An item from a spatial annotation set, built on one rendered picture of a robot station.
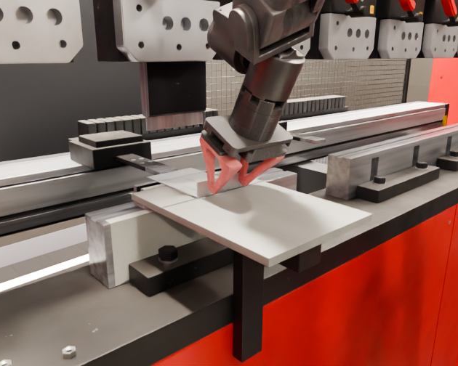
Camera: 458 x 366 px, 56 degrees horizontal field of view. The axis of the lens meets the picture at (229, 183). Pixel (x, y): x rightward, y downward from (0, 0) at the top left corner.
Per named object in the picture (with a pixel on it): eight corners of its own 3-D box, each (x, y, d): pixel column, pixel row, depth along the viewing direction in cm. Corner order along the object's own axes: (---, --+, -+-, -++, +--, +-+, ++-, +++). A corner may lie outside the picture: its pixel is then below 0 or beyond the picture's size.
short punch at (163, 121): (150, 131, 60) (146, 61, 57) (142, 130, 61) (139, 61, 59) (206, 124, 66) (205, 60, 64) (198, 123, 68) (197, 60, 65)
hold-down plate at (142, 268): (148, 298, 57) (147, 277, 56) (129, 282, 61) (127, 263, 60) (296, 237, 76) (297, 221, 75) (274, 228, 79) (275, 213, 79)
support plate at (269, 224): (268, 268, 41) (269, 258, 40) (131, 200, 60) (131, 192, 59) (371, 221, 52) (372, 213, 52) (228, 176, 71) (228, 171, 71)
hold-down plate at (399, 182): (377, 203, 92) (379, 190, 91) (355, 197, 96) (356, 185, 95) (439, 178, 111) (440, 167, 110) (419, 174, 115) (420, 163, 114)
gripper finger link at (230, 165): (185, 179, 58) (203, 120, 53) (225, 169, 63) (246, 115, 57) (212, 212, 55) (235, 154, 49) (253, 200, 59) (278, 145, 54)
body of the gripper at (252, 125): (200, 130, 53) (217, 76, 49) (259, 122, 60) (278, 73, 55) (230, 162, 50) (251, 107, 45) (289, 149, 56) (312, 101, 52)
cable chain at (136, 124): (89, 141, 94) (87, 123, 93) (78, 137, 98) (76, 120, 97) (219, 124, 118) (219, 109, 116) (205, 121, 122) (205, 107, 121)
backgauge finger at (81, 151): (136, 189, 66) (134, 157, 64) (70, 160, 84) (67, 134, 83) (198, 176, 73) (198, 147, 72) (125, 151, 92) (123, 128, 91)
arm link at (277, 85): (283, 54, 44) (319, 54, 47) (243, 24, 47) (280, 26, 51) (259, 112, 48) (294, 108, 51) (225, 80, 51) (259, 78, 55)
